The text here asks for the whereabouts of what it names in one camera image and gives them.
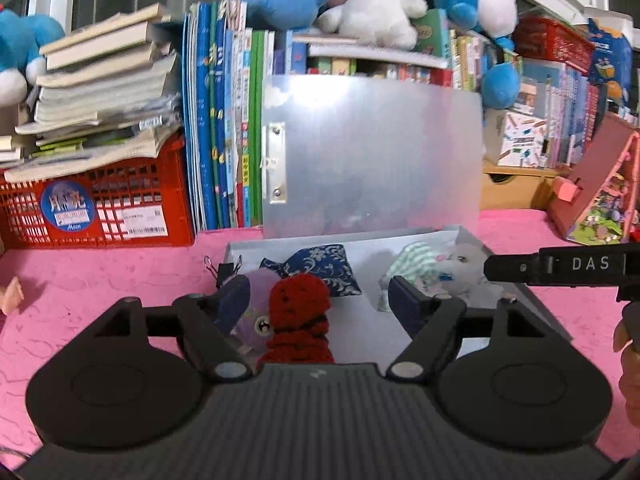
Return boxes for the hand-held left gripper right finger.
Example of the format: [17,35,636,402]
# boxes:
[387,275,562,384]

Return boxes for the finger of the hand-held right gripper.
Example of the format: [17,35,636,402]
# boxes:
[482,252,543,284]

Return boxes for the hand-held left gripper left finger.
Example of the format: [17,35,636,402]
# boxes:
[75,274,253,384]

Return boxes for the purple plush toy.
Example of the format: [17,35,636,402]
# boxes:
[232,267,281,362]

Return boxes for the green striped doll dress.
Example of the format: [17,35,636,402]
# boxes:
[377,241,451,314]

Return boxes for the red knitted doll garment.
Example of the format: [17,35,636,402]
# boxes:
[255,274,336,367]

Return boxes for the navy floral cloth pouch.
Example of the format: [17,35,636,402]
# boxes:
[259,244,362,299]

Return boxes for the grey cardboard box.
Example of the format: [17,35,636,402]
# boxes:
[222,75,574,367]

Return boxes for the person's right hand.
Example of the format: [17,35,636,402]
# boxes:
[612,300,640,427]

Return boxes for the black binder clip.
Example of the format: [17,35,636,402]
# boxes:
[204,255,244,289]

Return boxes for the wooden drawer box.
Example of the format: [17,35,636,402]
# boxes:
[480,160,571,212]

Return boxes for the pink toy house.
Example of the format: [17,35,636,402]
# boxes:
[546,112,640,246]

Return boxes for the colourful printed box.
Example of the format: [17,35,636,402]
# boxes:
[482,107,551,169]

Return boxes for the pink rabbit print blanket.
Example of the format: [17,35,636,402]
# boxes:
[0,207,640,461]

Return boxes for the red plastic crate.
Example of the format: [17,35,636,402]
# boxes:
[0,132,196,250]

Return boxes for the row of tall thin books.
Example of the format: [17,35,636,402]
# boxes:
[182,0,266,234]

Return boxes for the blue cartoon printed box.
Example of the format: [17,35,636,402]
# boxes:
[585,17,635,106]

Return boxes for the long-haired baby doll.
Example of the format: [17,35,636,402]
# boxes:
[0,276,25,317]

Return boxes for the small red mesh crate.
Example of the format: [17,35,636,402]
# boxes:
[512,15,596,79]

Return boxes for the row of small shelf books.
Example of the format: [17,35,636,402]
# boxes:
[250,7,524,92]

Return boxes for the stack of worn books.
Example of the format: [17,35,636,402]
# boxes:
[0,2,184,184]

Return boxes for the white pink plush toy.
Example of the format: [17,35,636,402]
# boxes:
[310,0,430,51]

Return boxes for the blue round-headed plush toy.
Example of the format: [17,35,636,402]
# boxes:
[0,5,66,106]

